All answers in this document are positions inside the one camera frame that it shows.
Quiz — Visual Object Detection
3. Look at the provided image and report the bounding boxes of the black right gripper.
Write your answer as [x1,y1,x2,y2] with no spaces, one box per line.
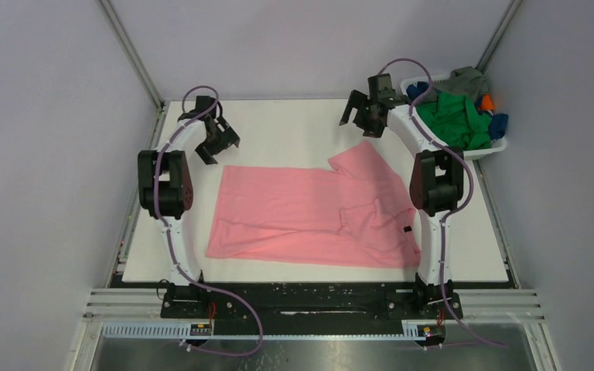
[340,90,384,139]

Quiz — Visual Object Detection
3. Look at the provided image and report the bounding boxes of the pink t-shirt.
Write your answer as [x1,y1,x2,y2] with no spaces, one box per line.
[207,141,421,268]

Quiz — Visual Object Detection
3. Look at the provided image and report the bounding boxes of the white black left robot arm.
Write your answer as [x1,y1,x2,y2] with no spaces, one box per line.
[137,95,240,318]

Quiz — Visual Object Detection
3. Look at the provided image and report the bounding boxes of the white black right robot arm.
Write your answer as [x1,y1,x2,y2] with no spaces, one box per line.
[340,73,473,318]

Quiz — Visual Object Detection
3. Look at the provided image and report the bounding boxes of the green t-shirt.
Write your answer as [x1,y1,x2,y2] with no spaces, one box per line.
[415,93,491,151]

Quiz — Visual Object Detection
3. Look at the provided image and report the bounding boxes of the grey t-shirt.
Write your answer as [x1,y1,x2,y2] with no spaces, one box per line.
[425,66,490,103]

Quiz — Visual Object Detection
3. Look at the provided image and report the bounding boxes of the orange garment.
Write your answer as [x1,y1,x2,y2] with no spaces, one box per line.
[477,94,495,112]

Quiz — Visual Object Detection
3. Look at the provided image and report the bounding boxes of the blue garment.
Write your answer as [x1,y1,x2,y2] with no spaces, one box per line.
[488,114,509,141]

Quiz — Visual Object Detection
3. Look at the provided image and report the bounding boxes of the white laundry basket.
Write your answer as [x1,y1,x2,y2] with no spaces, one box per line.
[415,71,509,159]

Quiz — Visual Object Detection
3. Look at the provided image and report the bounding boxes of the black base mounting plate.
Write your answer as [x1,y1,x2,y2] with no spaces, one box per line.
[160,282,463,336]

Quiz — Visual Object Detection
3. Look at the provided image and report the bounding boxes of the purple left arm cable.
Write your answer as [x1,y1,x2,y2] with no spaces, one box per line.
[153,85,265,359]

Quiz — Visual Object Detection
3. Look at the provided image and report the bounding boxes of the aluminium frame rails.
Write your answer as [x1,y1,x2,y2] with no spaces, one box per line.
[81,1,167,323]

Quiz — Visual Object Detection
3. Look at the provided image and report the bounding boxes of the white slotted cable duct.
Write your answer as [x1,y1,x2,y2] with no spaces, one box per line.
[101,319,434,342]

